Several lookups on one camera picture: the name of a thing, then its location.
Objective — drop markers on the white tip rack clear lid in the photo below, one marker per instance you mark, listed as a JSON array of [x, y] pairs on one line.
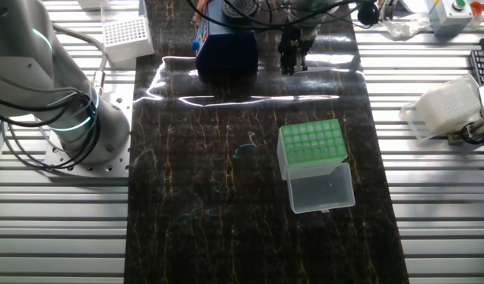
[[127, 37], [451, 104]]

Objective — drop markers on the bare human hand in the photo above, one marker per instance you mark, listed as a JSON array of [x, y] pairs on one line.
[[202, 8]]

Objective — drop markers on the blue vortex mixer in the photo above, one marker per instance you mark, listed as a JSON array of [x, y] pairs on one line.
[[226, 51]]

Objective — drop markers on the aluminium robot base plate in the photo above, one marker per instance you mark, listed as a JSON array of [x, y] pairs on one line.
[[120, 102]]

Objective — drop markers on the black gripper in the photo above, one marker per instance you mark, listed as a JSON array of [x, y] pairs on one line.
[[297, 37]]

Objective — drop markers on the orange round cap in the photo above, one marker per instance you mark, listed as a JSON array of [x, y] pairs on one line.
[[476, 8]]

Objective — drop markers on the white paper sheet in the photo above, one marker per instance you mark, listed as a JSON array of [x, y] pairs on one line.
[[413, 4]]

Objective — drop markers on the grey button control box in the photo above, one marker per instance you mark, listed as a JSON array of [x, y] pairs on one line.
[[449, 19]]

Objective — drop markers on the metal camera clamp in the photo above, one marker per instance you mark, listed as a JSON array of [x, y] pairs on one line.
[[476, 128]]

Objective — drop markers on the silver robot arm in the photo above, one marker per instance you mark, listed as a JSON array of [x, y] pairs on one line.
[[25, 67]]

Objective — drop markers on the white crumpled tissue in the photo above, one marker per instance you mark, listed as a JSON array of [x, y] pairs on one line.
[[407, 27]]

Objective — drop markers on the large translucent pipette tip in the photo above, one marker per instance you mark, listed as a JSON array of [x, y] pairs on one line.
[[319, 69]]

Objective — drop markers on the green pipette tip holder box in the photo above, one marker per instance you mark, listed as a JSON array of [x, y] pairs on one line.
[[313, 142]]

